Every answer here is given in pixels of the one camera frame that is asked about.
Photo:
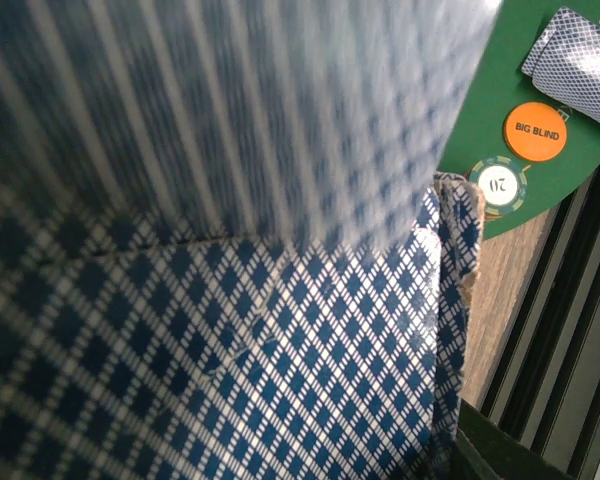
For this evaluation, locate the blue patterned card deck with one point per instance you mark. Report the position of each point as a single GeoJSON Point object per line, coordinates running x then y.
{"type": "Point", "coordinates": [133, 349]}

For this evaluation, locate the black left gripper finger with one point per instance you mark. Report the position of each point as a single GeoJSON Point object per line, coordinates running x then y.
{"type": "Point", "coordinates": [482, 451]}

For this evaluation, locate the round green poker mat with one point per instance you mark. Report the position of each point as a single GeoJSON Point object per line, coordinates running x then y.
{"type": "Point", "coordinates": [497, 88]}

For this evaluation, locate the lifted blurred blue card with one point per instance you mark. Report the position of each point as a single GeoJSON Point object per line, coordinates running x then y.
{"type": "Point", "coordinates": [290, 119]}

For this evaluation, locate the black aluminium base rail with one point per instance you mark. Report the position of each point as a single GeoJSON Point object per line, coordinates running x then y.
{"type": "Point", "coordinates": [545, 391]}

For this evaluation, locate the dealt blue card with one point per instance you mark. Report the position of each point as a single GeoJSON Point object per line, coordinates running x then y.
{"type": "Point", "coordinates": [575, 89]}
{"type": "Point", "coordinates": [569, 42]}

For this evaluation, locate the orange round blind button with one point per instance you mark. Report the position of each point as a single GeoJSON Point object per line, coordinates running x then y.
{"type": "Point", "coordinates": [535, 132]}

